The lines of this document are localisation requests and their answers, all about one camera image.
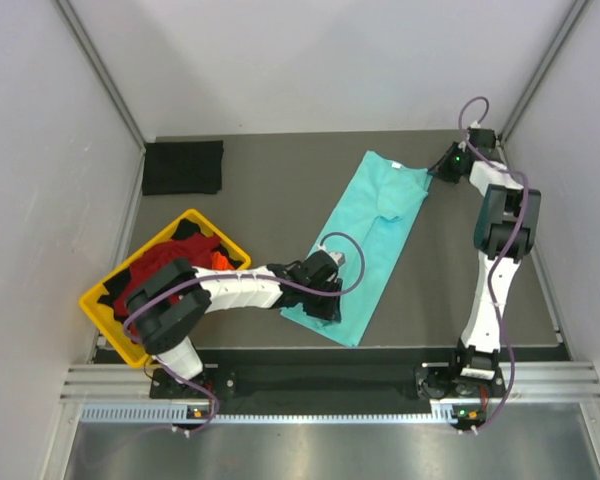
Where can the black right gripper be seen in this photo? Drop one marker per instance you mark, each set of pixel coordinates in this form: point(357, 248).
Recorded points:
point(439, 169)

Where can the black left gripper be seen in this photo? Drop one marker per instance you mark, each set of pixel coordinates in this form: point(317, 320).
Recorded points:
point(329, 311)

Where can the teal t shirt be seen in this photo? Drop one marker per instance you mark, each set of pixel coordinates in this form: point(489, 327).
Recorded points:
point(378, 210)

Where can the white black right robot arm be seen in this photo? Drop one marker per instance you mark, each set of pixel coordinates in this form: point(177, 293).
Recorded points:
point(504, 234)

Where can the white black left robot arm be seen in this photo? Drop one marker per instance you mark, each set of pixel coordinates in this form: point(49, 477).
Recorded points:
point(166, 308)

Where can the orange t shirt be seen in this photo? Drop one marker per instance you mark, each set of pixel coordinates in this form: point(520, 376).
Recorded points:
point(220, 262)

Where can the dark red t shirt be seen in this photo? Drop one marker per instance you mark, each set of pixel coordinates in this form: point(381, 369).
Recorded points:
point(197, 249)

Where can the folded black t shirt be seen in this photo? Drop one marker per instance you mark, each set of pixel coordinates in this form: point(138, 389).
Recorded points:
point(173, 168)

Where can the black t shirt in bin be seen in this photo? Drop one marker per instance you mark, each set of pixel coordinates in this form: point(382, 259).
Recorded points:
point(184, 229)

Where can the yellow plastic bin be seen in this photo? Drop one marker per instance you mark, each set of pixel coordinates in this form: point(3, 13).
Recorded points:
point(102, 316)

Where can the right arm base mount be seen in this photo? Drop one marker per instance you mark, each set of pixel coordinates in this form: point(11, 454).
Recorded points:
point(438, 381)

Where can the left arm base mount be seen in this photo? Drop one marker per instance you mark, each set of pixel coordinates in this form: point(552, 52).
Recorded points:
point(164, 386)

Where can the aluminium frame rail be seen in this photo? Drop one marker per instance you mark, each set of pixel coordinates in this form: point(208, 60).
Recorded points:
point(534, 382)

